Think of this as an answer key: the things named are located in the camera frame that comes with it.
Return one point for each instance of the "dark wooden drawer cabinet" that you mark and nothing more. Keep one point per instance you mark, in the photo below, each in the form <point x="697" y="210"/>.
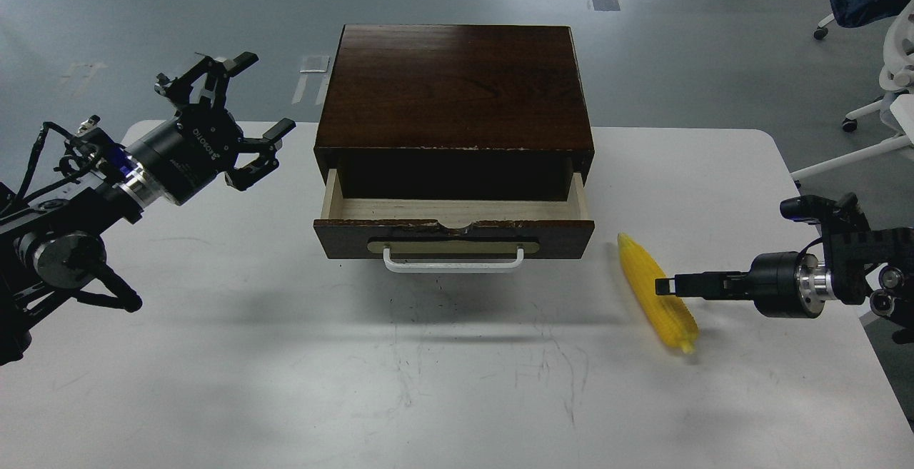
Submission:
<point x="455" y="111"/>

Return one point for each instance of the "wooden drawer with white handle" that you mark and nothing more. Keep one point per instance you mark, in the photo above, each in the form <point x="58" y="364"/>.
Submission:
<point x="453" y="236"/>

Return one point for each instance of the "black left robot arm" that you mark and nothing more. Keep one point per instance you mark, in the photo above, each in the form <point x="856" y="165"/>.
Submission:
<point x="77" y="185"/>

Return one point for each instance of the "yellow toy corn cob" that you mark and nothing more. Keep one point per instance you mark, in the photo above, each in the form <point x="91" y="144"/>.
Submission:
<point x="670" y="318"/>

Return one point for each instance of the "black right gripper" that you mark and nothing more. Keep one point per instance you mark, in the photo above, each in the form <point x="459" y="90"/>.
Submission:
<point x="780" y="284"/>

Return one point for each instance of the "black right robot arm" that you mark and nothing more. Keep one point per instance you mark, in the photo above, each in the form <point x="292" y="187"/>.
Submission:
<point x="858" y="265"/>

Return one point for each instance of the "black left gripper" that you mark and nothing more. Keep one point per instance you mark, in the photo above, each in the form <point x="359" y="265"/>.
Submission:
<point x="187" y="152"/>

